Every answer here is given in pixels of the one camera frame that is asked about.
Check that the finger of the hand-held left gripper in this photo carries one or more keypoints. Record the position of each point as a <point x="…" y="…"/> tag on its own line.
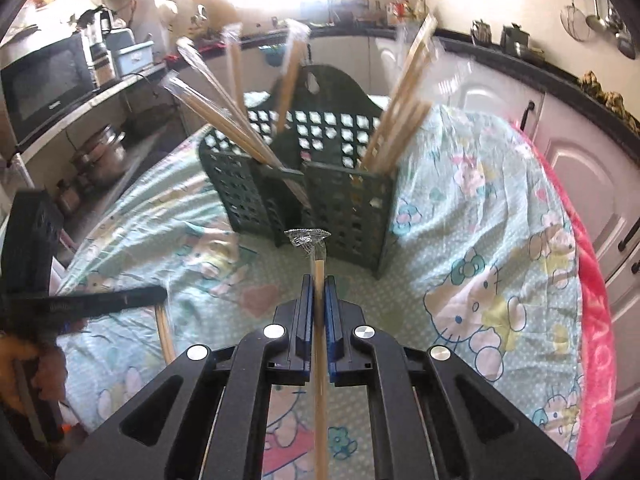
<point x="110" y="300"/>

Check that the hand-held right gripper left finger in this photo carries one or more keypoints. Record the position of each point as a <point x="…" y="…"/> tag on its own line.
<point x="307" y="310"/>

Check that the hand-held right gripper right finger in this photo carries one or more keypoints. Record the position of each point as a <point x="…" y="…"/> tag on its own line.
<point x="331" y="310"/>

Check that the green plastic utensil holder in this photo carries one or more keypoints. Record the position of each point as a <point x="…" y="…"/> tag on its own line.
<point x="350" y="210"/>

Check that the person's left hand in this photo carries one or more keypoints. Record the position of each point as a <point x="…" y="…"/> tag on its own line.
<point x="50" y="370"/>

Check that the steel cooking pots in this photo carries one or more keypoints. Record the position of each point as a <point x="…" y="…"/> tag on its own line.
<point x="100" y="157"/>

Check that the black microwave oven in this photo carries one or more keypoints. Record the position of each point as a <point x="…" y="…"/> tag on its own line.
<point x="45" y="90"/>

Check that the cartoon printed bedsheet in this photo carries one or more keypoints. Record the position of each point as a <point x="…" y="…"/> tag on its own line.
<point x="475" y="200"/>

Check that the glass jar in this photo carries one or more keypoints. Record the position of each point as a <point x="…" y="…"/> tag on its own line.
<point x="102" y="60"/>

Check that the light blue box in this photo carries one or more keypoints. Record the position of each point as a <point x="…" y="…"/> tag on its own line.
<point x="134" y="55"/>

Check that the black electric kettle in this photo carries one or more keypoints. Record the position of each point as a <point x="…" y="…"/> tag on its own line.
<point x="97" y="20"/>

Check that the pink blanket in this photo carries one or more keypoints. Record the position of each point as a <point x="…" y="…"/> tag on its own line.
<point x="595" y="310"/>

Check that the metal jug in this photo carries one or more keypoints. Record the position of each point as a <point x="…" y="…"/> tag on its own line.
<point x="481" y="31"/>

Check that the black cooking pot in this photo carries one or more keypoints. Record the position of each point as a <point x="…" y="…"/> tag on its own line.
<point x="520" y="42"/>

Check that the brown knobbly produce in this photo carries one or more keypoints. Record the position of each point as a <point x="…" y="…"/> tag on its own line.
<point x="610" y="97"/>

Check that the hanging metal skimmer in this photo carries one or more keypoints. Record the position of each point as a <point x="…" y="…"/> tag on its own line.
<point x="575" y="22"/>

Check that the hanging metal ladle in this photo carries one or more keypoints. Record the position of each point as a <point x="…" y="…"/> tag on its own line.
<point x="596" y="20"/>

